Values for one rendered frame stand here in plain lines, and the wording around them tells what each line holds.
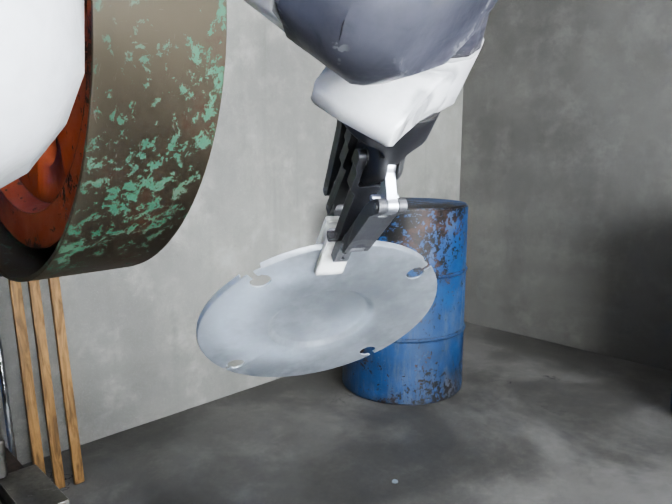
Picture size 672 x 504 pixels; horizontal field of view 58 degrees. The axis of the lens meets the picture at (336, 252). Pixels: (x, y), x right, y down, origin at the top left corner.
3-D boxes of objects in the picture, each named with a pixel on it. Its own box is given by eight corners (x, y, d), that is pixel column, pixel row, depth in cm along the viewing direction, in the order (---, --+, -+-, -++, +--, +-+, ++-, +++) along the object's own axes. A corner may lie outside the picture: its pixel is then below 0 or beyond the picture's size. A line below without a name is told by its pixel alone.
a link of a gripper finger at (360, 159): (398, 144, 51) (404, 155, 50) (364, 233, 59) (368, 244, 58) (355, 143, 50) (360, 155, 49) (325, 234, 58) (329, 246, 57)
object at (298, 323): (286, 395, 88) (285, 390, 88) (468, 309, 80) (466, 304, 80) (140, 334, 65) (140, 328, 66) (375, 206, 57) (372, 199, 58)
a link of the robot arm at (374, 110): (458, -12, 46) (431, 50, 50) (296, -28, 41) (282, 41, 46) (526, 101, 39) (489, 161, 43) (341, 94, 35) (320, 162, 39)
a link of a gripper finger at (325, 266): (358, 226, 59) (360, 232, 59) (340, 268, 64) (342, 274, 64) (328, 227, 58) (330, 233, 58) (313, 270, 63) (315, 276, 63)
